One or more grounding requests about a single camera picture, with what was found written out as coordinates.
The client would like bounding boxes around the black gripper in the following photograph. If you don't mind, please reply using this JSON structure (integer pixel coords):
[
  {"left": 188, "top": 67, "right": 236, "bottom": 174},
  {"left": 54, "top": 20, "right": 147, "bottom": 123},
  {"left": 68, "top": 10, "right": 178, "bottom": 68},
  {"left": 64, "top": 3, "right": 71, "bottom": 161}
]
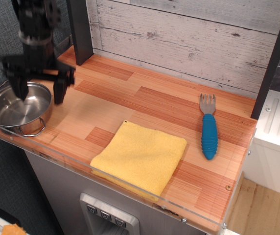
[{"left": 0, "top": 40, "right": 75, "bottom": 105}]

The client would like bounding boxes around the stainless steel pot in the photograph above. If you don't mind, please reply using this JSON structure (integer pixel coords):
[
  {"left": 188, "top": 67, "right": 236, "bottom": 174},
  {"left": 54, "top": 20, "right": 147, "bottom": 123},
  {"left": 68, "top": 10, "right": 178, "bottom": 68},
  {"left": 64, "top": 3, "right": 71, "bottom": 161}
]
[{"left": 0, "top": 82, "right": 53, "bottom": 137}]

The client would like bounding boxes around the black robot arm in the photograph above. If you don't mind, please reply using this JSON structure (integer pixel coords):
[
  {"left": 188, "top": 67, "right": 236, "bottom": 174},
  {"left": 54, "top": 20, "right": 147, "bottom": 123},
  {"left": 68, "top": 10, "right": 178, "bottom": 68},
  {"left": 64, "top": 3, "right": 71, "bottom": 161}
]
[{"left": 0, "top": 0, "right": 75, "bottom": 104}]

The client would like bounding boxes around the clear acrylic table guard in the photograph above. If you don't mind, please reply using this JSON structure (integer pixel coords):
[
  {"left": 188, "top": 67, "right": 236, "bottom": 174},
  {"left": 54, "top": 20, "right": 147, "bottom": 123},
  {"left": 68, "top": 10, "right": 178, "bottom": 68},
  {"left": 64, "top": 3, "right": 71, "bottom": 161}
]
[{"left": 0, "top": 118, "right": 257, "bottom": 235}]

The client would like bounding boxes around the yellow folded cloth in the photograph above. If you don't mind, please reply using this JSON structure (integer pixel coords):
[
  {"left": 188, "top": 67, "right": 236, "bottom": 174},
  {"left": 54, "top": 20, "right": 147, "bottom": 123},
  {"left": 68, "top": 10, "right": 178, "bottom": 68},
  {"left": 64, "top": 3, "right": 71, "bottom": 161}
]
[{"left": 90, "top": 120, "right": 187, "bottom": 202}]

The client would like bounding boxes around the grey cabinet with dispenser panel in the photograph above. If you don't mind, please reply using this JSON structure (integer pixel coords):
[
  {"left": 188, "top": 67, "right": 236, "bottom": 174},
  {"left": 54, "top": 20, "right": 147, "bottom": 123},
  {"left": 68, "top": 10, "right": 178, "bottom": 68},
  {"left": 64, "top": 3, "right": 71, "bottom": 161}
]
[{"left": 26, "top": 152, "right": 204, "bottom": 235}]

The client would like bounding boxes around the orange black object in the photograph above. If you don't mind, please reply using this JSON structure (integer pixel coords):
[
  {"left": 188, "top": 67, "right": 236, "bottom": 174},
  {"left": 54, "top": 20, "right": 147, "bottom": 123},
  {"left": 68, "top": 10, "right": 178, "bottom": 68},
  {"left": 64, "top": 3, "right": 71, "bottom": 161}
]
[{"left": 1, "top": 224, "right": 27, "bottom": 235}]

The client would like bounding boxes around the dark left upright post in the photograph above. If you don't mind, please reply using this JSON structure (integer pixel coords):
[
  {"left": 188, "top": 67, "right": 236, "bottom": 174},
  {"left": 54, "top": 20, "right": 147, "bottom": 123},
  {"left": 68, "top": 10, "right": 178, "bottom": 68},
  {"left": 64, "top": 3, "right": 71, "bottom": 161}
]
[{"left": 66, "top": 0, "right": 93, "bottom": 65}]

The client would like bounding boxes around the dark upright post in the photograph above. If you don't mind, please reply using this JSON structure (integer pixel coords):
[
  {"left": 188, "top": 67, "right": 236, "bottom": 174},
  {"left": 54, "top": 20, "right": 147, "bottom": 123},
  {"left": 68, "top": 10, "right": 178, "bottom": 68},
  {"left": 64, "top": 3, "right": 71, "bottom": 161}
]
[
  {"left": 251, "top": 30, "right": 280, "bottom": 120},
  {"left": 66, "top": 0, "right": 93, "bottom": 65}
]

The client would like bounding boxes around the blue handled metal fork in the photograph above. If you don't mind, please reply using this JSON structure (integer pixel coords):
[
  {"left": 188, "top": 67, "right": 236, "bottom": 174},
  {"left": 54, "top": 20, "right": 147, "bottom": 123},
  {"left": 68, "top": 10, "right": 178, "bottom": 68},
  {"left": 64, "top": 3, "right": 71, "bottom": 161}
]
[{"left": 199, "top": 94, "right": 218, "bottom": 160}]

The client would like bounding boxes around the dark right upright post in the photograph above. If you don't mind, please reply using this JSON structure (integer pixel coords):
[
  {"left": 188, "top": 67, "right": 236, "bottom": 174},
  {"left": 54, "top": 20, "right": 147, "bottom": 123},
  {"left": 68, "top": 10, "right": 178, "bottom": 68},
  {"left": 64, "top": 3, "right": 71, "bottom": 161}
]
[{"left": 251, "top": 30, "right": 280, "bottom": 120}]

